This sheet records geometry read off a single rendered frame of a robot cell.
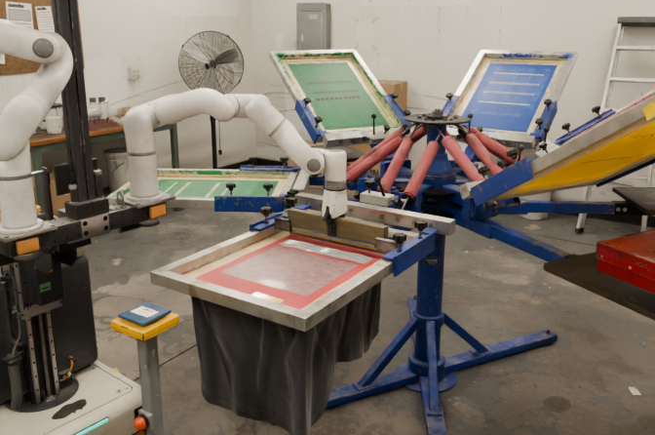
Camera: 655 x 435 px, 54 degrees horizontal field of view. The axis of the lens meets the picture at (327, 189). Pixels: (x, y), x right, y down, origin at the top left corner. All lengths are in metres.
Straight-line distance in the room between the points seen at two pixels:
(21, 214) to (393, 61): 5.15
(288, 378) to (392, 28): 5.17
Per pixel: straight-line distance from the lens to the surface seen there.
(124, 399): 2.80
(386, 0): 6.77
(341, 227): 2.26
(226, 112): 2.15
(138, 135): 2.23
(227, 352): 2.07
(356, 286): 1.88
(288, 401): 2.01
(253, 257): 2.20
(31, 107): 1.92
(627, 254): 1.99
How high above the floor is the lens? 1.73
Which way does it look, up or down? 15 degrees down
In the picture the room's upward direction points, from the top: straight up
